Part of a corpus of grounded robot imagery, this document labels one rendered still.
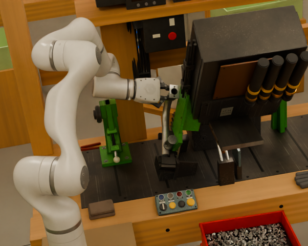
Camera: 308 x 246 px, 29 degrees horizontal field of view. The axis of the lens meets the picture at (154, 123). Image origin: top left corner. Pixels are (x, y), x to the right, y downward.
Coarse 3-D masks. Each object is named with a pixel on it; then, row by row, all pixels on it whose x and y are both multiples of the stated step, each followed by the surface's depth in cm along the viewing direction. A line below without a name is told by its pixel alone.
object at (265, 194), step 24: (216, 192) 236; (240, 192) 235; (264, 192) 233; (288, 192) 232; (120, 216) 229; (144, 216) 228; (168, 216) 227; (192, 216) 228; (216, 216) 230; (240, 216) 232; (288, 216) 236; (144, 240) 230; (168, 240) 232; (192, 240) 234
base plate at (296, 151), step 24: (288, 120) 278; (144, 144) 272; (264, 144) 262; (288, 144) 261; (96, 168) 259; (120, 168) 257; (144, 168) 255; (216, 168) 250; (264, 168) 247; (288, 168) 245; (96, 192) 244; (120, 192) 242; (144, 192) 241; (168, 192) 239
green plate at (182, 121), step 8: (184, 96) 232; (176, 104) 243; (184, 104) 232; (176, 112) 242; (184, 112) 232; (176, 120) 241; (184, 120) 234; (192, 120) 236; (176, 128) 241; (184, 128) 237; (192, 128) 238
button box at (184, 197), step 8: (176, 192) 229; (184, 192) 230; (192, 192) 230; (160, 200) 228; (168, 200) 228; (176, 200) 228; (184, 200) 228; (168, 208) 227; (176, 208) 227; (184, 208) 227; (192, 208) 227
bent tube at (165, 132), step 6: (174, 90) 243; (168, 102) 248; (168, 108) 250; (162, 114) 252; (168, 114) 251; (162, 120) 251; (168, 120) 250; (162, 126) 250; (168, 126) 249; (162, 132) 249; (168, 132) 249; (162, 138) 248; (162, 144) 247; (162, 150) 246; (168, 150) 246
